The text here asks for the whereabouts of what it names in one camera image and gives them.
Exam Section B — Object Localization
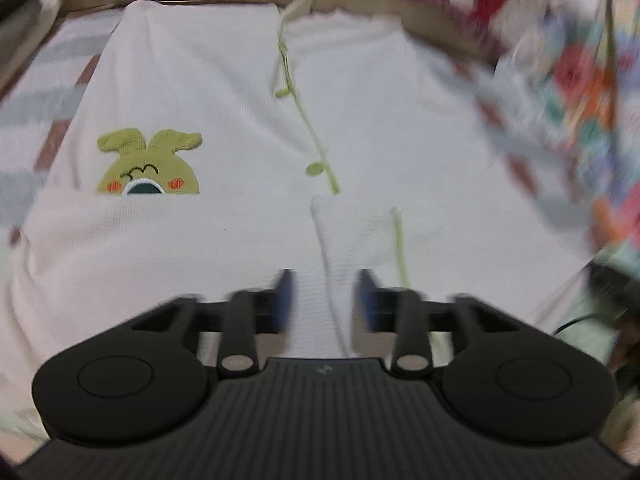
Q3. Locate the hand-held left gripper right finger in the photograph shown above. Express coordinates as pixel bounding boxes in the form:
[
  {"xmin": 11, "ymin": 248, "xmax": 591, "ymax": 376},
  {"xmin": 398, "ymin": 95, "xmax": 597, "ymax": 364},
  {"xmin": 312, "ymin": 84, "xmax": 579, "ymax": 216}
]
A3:
[{"xmin": 355, "ymin": 268, "xmax": 523, "ymax": 378}]

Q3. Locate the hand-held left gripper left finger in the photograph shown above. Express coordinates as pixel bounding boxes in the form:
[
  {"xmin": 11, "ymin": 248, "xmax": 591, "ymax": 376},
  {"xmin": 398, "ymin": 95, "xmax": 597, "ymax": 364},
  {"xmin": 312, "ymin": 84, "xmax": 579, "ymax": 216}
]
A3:
[{"xmin": 131, "ymin": 268, "xmax": 296, "ymax": 378}]

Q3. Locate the cream knit top green character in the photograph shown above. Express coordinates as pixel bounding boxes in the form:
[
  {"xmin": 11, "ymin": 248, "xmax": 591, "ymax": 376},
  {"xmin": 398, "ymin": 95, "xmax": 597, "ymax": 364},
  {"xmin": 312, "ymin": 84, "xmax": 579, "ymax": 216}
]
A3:
[{"xmin": 0, "ymin": 0, "xmax": 596, "ymax": 411}]

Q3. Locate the light green cloth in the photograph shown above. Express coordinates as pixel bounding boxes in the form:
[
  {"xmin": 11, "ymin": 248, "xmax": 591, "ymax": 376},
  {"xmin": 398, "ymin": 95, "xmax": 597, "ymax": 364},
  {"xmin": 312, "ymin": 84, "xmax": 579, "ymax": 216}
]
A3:
[{"xmin": 542, "ymin": 305, "xmax": 631, "ymax": 366}]

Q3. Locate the checked rug dog print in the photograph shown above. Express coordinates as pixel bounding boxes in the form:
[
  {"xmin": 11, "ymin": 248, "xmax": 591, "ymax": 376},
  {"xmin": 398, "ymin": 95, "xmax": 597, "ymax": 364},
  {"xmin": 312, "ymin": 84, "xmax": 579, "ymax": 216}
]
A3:
[{"xmin": 0, "ymin": 15, "xmax": 601, "ymax": 271}]

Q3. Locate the light grey folded garment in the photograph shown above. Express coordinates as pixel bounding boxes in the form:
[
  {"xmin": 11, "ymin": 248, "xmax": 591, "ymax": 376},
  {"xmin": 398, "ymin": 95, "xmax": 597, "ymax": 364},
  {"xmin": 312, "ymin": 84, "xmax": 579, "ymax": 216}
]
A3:
[{"xmin": 0, "ymin": 2, "xmax": 56, "ymax": 96}]

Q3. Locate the black cable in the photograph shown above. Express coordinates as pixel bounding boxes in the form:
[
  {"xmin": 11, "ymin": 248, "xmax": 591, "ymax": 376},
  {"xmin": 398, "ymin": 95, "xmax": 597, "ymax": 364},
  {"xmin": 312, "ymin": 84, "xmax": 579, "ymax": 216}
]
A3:
[{"xmin": 551, "ymin": 311, "xmax": 601, "ymax": 336}]

